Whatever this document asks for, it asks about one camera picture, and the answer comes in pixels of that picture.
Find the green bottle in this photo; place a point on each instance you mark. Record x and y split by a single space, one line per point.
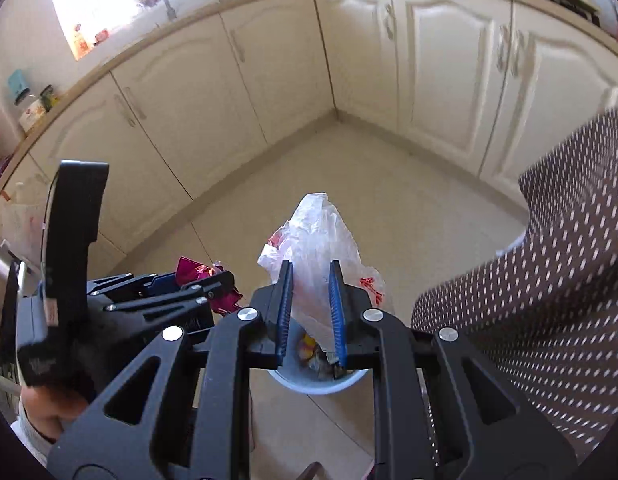
49 96

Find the teal container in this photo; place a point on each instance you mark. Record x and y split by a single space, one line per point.
19 82

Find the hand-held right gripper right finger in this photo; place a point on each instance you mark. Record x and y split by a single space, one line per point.
338 310

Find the magenta foil wrapper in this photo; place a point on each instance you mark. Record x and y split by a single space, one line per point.
191 270

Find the person's left hand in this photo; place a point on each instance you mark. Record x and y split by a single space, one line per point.
54 407

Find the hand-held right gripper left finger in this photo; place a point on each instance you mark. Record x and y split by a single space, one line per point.
285 305

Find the small red container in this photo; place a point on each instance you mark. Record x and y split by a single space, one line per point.
101 35

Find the crumpled snack wrappers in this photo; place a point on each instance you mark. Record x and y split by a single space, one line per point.
314 355

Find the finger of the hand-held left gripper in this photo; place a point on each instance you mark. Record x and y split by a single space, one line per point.
209 291
164 284

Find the light blue plastic bin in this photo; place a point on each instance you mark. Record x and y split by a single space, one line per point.
309 384

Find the brown polka-dot tablecloth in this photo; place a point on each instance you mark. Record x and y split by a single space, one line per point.
539 285

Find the orange packet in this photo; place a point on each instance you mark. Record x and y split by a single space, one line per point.
81 42

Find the white plastic bag red print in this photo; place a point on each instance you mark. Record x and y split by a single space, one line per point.
314 240

